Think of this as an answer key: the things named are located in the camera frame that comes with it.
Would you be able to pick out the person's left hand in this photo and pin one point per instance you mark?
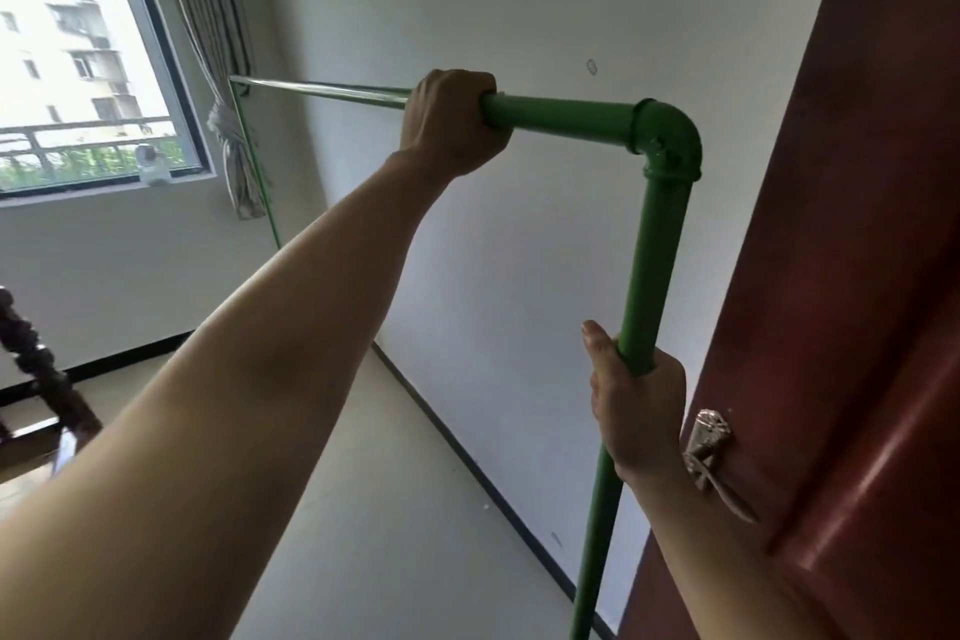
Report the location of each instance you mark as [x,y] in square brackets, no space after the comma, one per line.
[442,126]

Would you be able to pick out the person's right hand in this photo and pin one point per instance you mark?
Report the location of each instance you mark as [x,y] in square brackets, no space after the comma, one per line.
[637,411]

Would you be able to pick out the person's right thumb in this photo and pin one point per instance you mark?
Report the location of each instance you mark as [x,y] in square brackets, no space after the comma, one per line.
[602,354]

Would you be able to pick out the person's left fingers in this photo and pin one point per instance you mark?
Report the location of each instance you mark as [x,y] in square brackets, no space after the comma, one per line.
[480,88]

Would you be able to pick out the green metal clothes rack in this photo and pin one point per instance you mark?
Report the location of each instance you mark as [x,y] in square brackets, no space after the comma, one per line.
[652,242]

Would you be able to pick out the person's right forearm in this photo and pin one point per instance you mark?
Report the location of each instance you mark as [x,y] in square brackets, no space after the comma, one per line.
[720,557]

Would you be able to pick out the person's left forearm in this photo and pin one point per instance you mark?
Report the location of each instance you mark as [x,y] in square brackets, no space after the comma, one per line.
[217,407]

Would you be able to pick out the dark red wooden door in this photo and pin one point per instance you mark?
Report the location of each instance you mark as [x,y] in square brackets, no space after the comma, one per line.
[840,287]

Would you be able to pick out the striped beige curtain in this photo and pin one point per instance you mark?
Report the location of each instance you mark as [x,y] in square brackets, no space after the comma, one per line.
[217,54]

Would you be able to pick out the metal balcony railing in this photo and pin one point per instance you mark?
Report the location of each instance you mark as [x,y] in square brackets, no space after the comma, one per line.
[82,144]

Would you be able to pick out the dark wooden stair railing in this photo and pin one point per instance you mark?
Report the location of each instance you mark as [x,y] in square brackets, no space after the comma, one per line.
[37,392]

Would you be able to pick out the white security camera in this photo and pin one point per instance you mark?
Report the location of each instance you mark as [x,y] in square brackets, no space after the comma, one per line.
[153,165]

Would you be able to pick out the window with dark frame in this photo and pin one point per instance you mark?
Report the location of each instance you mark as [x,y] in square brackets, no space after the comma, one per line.
[82,47]

